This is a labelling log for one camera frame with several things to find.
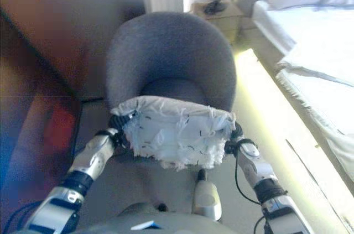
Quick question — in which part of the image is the grey fabric armchair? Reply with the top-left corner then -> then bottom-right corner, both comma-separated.
106,11 -> 238,170

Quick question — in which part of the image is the dark reddish wooden cabinet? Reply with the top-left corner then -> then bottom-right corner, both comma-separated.
0,9 -> 84,218

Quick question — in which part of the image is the white fringed cushion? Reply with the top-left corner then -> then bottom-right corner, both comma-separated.
110,95 -> 238,171

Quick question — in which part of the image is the grey robot torso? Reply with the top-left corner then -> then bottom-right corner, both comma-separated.
80,202 -> 266,234

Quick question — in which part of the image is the light wooden nightstand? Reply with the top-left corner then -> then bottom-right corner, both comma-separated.
191,0 -> 244,44

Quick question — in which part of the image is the white bed mattress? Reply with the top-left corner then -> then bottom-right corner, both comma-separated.
252,0 -> 354,60

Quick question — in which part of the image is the white fringed blanket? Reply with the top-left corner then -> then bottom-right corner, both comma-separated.
274,43 -> 354,174

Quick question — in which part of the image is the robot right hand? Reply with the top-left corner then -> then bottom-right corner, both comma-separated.
230,122 -> 244,141

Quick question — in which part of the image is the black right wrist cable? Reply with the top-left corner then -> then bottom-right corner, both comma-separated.
233,141 -> 268,234

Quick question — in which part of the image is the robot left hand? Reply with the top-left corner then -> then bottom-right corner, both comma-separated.
108,111 -> 137,136

